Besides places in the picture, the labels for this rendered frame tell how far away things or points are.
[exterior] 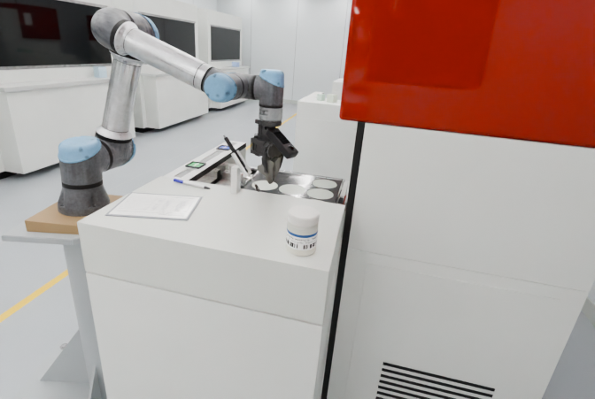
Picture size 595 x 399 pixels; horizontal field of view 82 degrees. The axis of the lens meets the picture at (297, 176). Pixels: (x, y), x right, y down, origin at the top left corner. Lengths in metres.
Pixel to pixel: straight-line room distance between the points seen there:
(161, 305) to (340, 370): 0.74
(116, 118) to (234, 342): 0.82
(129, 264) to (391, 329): 0.84
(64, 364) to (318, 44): 8.38
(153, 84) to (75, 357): 4.44
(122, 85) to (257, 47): 8.42
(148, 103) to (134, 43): 4.73
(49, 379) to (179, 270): 1.17
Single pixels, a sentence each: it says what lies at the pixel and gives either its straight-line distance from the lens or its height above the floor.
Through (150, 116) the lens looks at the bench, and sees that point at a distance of 5.83.
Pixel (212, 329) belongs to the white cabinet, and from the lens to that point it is 0.96.
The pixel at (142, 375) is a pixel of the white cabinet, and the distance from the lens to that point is 1.21.
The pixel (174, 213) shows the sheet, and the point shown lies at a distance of 0.97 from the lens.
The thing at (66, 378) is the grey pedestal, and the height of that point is 0.04.
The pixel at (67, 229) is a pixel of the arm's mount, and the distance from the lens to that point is 1.27.
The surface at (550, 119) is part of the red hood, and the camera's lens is 1.06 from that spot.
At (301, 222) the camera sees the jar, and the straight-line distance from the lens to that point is 0.74.
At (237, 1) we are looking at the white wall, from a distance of 9.86.
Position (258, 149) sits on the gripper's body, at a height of 1.08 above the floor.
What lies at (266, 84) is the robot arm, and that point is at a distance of 1.06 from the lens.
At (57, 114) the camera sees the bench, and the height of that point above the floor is 0.58.
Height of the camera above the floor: 1.40
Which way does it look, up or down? 20 degrees down
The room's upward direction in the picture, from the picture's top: 4 degrees clockwise
